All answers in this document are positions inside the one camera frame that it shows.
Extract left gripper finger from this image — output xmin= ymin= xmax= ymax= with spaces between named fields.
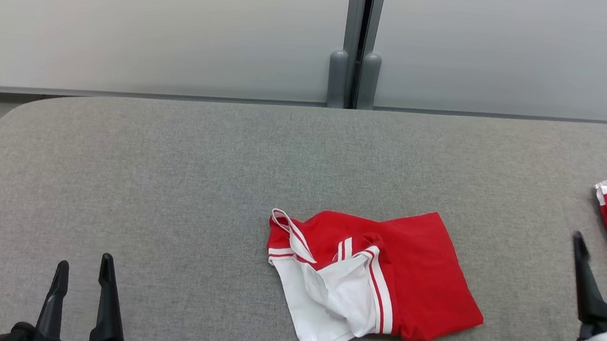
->
xmin=89 ymin=252 xmax=133 ymax=341
xmin=35 ymin=259 xmax=72 ymax=341

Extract red jersey with white sleeves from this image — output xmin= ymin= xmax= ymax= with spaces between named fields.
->
xmin=258 ymin=197 xmax=493 ymax=341

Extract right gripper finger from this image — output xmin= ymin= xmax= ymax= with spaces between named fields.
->
xmin=565 ymin=230 xmax=607 ymax=328

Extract grey partition base rail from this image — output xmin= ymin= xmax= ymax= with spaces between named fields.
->
xmin=375 ymin=100 xmax=607 ymax=129
xmin=0 ymin=76 xmax=327 ymax=125

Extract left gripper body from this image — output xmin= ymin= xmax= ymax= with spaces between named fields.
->
xmin=0 ymin=320 xmax=128 ymax=341

